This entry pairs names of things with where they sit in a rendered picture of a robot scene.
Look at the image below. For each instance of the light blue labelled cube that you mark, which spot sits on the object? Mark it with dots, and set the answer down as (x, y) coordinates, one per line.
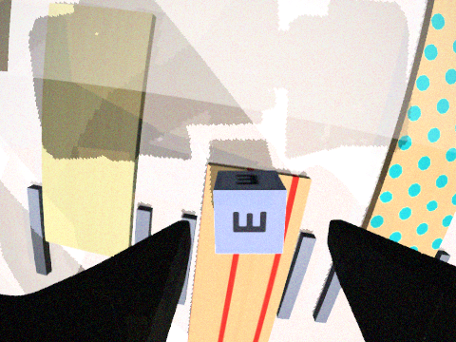
(250, 212)

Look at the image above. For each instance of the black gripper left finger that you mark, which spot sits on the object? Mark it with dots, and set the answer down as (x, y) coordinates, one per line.
(129, 297)

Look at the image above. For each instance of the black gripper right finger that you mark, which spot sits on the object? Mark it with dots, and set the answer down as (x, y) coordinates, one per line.
(396, 294)

